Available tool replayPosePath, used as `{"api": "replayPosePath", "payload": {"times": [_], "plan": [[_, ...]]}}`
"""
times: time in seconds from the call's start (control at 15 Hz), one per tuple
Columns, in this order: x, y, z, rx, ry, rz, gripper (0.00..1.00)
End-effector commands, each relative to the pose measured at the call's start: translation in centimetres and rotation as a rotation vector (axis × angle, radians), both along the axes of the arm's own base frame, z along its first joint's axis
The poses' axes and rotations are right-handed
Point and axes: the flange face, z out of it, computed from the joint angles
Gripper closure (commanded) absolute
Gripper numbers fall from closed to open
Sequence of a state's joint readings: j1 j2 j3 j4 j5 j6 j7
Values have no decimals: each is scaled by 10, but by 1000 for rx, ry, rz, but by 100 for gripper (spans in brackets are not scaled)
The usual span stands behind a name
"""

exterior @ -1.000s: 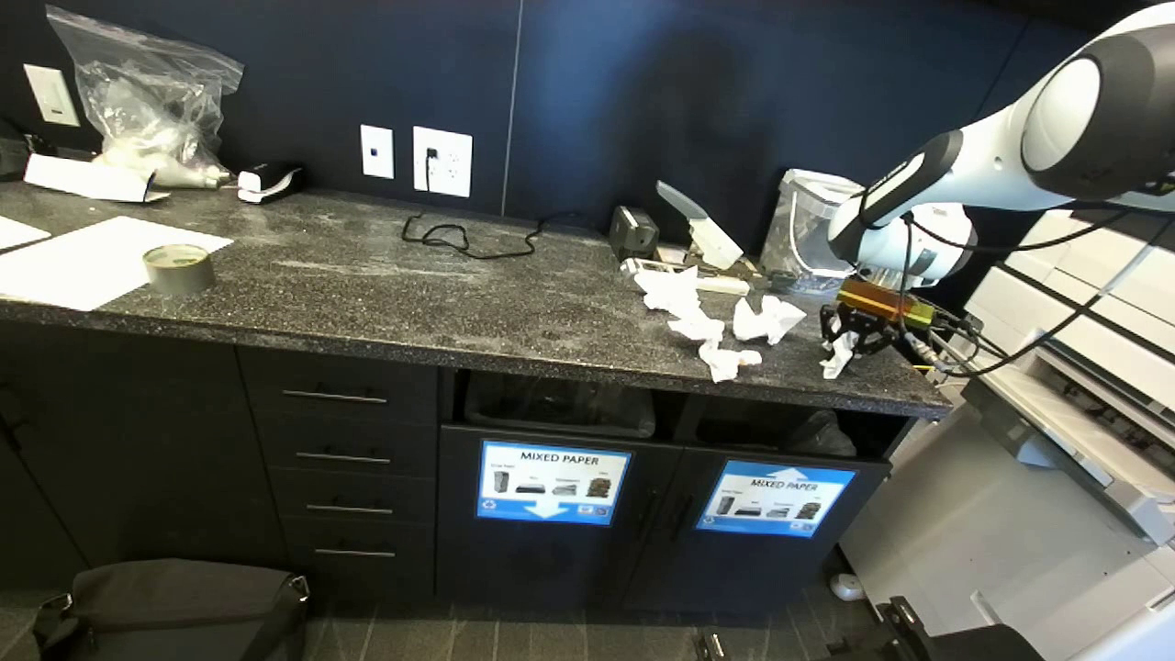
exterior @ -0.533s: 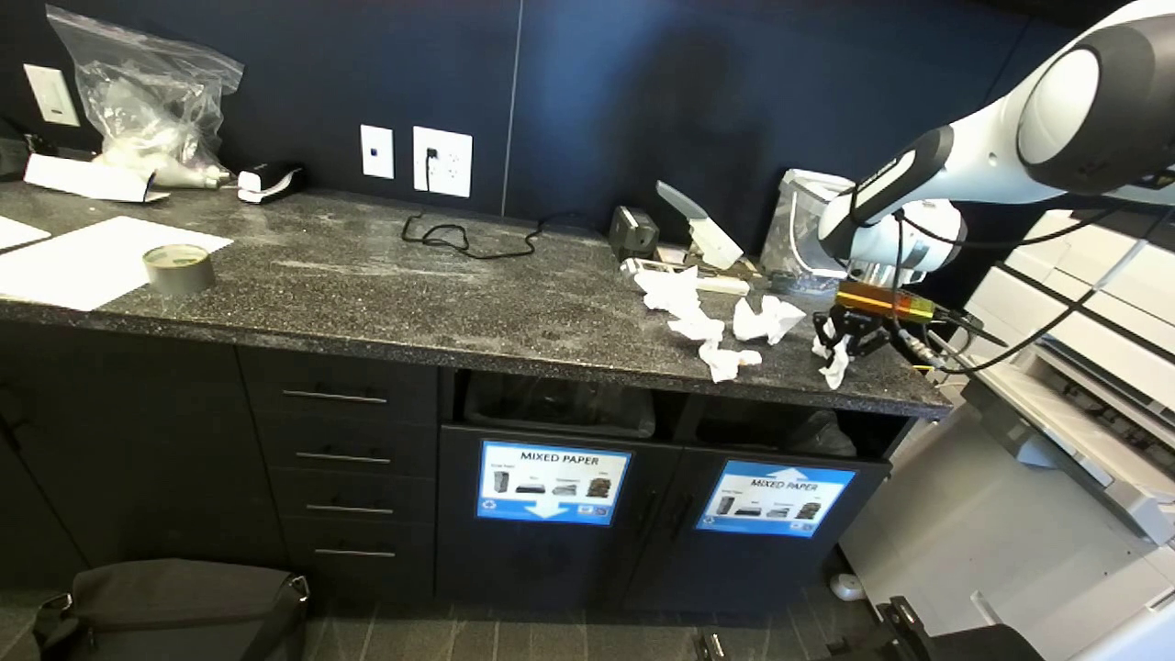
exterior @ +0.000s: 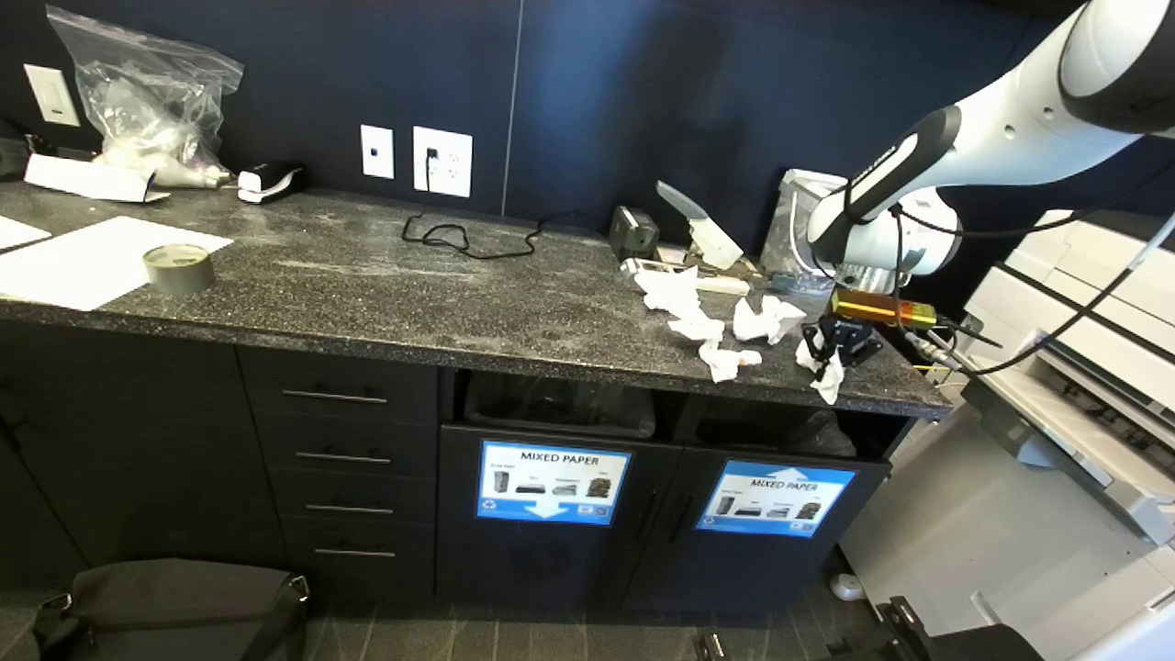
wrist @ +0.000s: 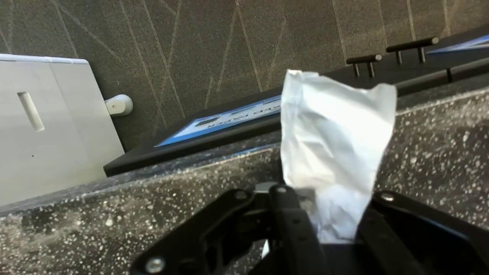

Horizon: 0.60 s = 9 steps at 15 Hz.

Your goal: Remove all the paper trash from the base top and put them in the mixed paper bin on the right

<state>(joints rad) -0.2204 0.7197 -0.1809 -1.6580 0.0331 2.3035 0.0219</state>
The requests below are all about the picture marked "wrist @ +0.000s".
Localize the black bin door handle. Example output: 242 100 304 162
385 36 440 66
345 52 385 80

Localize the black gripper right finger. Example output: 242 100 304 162
356 190 489 275

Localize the dark recycling bin cabinet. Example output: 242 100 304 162
104 25 489 178

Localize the white office printer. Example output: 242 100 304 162
0 52 135 208

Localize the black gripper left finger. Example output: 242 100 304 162
128 184 330 275

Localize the white paper ball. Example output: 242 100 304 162
278 68 399 247

